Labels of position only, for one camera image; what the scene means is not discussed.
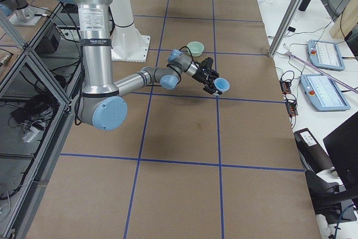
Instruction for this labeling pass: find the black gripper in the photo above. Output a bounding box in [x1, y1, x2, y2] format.
[192, 57, 219, 94]

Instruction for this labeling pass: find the light blue cup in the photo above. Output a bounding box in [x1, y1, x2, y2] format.
[214, 77, 230, 96]

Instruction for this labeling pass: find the light green bowl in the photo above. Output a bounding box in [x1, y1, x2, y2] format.
[186, 41, 205, 57]

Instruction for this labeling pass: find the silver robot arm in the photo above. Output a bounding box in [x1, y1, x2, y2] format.
[58, 0, 224, 130]

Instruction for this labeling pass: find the neighbouring grey robot arm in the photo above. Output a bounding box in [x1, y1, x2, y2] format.
[1, 0, 42, 27]

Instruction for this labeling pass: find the orange circuit board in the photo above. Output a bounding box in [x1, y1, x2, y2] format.
[279, 80, 291, 94]

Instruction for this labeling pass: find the reacher grabber stick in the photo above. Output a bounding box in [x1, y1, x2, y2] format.
[284, 43, 357, 93]

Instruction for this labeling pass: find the lower blue teach pendant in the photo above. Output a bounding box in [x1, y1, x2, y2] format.
[300, 74, 351, 112]

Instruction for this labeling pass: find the blue teach pendant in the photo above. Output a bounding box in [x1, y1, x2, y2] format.
[307, 40, 345, 71]
[300, 74, 351, 112]

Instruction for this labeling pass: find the upper blue teach pendant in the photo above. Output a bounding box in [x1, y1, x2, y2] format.
[307, 40, 345, 71]

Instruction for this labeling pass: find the black box with label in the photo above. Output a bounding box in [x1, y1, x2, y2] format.
[294, 128, 333, 174]

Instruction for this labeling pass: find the black monitor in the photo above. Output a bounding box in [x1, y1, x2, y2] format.
[323, 113, 357, 189]

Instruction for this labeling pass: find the white power strip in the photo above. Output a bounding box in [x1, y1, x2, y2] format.
[22, 126, 40, 143]

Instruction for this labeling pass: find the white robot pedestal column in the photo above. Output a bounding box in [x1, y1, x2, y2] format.
[110, 0, 150, 63]

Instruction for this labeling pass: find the aluminium frame post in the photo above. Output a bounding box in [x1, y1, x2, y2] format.
[267, 0, 302, 58]

